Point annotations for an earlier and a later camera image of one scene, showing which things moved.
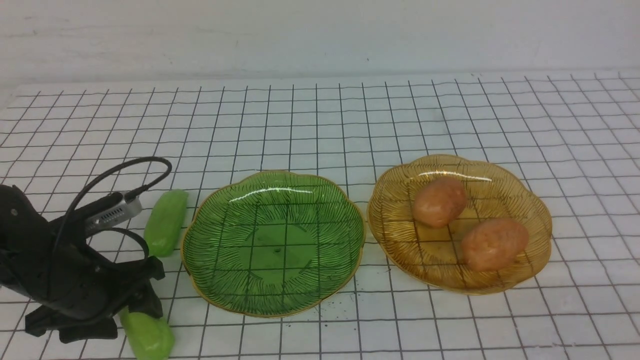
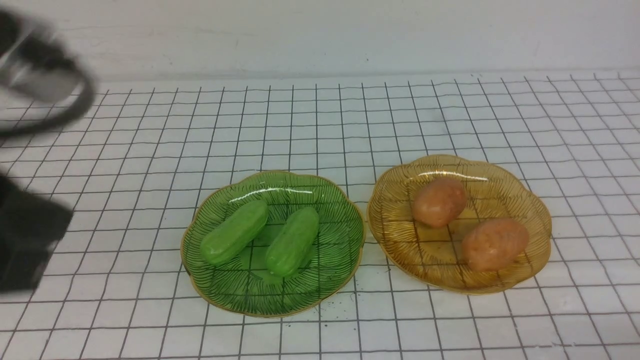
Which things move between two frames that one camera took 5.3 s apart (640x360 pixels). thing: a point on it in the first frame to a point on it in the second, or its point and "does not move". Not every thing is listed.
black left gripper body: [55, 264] to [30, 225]
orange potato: [439, 202] does not move
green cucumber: [165, 222] to [294, 237]
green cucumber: [149, 337] to [229, 232]
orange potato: [492, 244] does not move
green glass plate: [270, 244] does not move
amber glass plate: [433, 255] does not move
